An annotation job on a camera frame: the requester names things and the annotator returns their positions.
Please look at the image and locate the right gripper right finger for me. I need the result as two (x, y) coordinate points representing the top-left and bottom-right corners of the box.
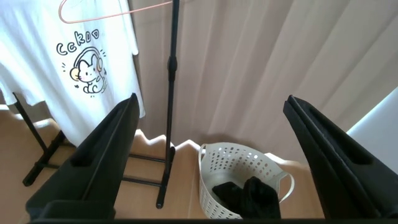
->
(282, 95), (398, 219)

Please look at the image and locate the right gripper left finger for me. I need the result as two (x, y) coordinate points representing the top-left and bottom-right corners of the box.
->
(25, 92), (141, 220)

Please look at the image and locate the white printed t-shirt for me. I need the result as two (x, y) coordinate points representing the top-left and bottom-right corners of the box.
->
(0, 0), (146, 147)

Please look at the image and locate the white laundry basket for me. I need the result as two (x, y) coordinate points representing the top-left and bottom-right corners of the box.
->
(198, 142), (295, 220)

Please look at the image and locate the black clothes rack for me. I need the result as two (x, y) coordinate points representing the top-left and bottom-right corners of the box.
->
(12, 0), (181, 210)

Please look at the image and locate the pink clothes hanger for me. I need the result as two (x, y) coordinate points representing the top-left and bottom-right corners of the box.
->
(58, 0), (174, 25)

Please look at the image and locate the black garment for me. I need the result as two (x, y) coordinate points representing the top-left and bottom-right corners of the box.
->
(211, 176), (282, 220)

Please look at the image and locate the beige curtain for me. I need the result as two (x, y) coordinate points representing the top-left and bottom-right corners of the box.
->
(0, 0), (398, 166)

